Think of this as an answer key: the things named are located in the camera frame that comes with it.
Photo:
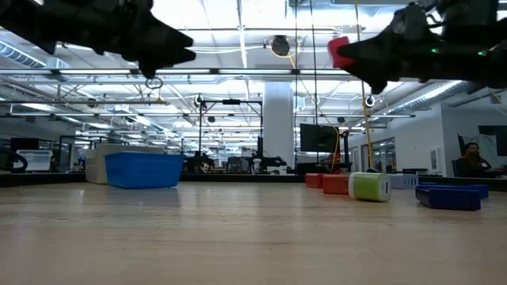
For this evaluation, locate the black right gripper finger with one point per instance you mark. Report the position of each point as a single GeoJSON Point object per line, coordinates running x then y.
{"type": "Point", "coordinates": [372, 43]}
{"type": "Point", "coordinates": [376, 69]}

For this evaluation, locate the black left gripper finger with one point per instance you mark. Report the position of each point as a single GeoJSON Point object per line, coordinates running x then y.
{"type": "Point", "coordinates": [162, 37]}
{"type": "Point", "coordinates": [166, 58]}

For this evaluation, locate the bright red wall charger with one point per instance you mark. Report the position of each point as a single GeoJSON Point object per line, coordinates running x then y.
{"type": "Point", "coordinates": [334, 43]}

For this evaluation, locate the light blue wall charger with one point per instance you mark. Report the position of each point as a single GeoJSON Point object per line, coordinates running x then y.
{"type": "Point", "coordinates": [404, 181]}

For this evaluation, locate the green wall charger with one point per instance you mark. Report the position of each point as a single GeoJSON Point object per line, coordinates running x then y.
{"type": "Point", "coordinates": [366, 188]}

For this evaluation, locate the dark red wall charger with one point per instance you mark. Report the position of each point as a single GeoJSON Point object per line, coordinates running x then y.
{"type": "Point", "coordinates": [334, 185]}
{"type": "Point", "coordinates": [313, 181]}

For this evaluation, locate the navy digital thermometer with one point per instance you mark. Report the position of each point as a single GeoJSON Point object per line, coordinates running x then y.
{"type": "Point", "coordinates": [447, 200]}

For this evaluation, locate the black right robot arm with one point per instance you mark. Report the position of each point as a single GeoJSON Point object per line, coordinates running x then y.
{"type": "Point", "coordinates": [475, 35]}

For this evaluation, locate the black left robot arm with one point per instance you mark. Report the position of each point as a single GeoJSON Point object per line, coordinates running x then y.
{"type": "Point", "coordinates": [39, 20]}

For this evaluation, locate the black monitor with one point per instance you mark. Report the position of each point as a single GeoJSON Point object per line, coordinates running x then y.
{"type": "Point", "coordinates": [317, 138]}

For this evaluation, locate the white square column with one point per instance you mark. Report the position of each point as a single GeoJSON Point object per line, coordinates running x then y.
{"type": "Point", "coordinates": [278, 126]}

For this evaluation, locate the blue plastic bin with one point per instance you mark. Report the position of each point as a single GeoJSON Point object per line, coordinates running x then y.
{"type": "Point", "coordinates": [142, 170]}

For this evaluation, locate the grey plastic bin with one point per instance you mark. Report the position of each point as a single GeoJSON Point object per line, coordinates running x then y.
{"type": "Point", "coordinates": [95, 166]}

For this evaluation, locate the person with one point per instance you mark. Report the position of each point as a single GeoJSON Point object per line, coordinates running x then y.
{"type": "Point", "coordinates": [471, 166]}

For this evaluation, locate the black background robot station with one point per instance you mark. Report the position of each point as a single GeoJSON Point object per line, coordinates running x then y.
{"type": "Point", "coordinates": [273, 163]}

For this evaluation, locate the clear storage box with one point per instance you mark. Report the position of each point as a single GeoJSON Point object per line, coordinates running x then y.
{"type": "Point", "coordinates": [35, 160]}

